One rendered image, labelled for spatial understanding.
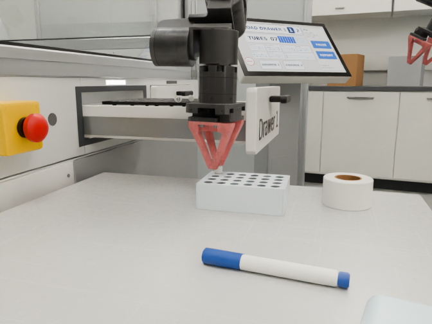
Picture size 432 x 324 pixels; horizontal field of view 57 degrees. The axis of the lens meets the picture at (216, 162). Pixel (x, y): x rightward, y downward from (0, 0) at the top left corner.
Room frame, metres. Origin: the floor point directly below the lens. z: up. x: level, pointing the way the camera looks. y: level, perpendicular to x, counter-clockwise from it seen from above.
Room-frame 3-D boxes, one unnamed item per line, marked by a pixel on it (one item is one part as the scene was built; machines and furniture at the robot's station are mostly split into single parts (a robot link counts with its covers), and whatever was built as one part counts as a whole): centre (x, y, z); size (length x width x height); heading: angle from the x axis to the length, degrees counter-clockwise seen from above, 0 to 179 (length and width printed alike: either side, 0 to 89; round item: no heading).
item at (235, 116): (0.61, 0.00, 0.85); 0.07 x 0.07 x 0.09; 72
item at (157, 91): (1.18, 0.12, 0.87); 0.29 x 0.02 x 0.11; 164
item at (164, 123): (0.85, 0.10, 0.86); 0.40 x 0.26 x 0.06; 74
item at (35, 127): (0.55, 0.25, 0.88); 0.04 x 0.03 x 0.04; 164
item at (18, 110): (0.56, 0.29, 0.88); 0.07 x 0.05 x 0.07; 164
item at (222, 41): (0.61, 0.00, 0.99); 0.07 x 0.06 x 0.07; 78
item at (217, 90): (0.61, 0.00, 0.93); 0.10 x 0.07 x 0.07; 162
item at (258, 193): (0.57, -0.04, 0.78); 0.12 x 0.08 x 0.04; 75
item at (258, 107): (0.79, -0.10, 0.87); 0.29 x 0.02 x 0.11; 164
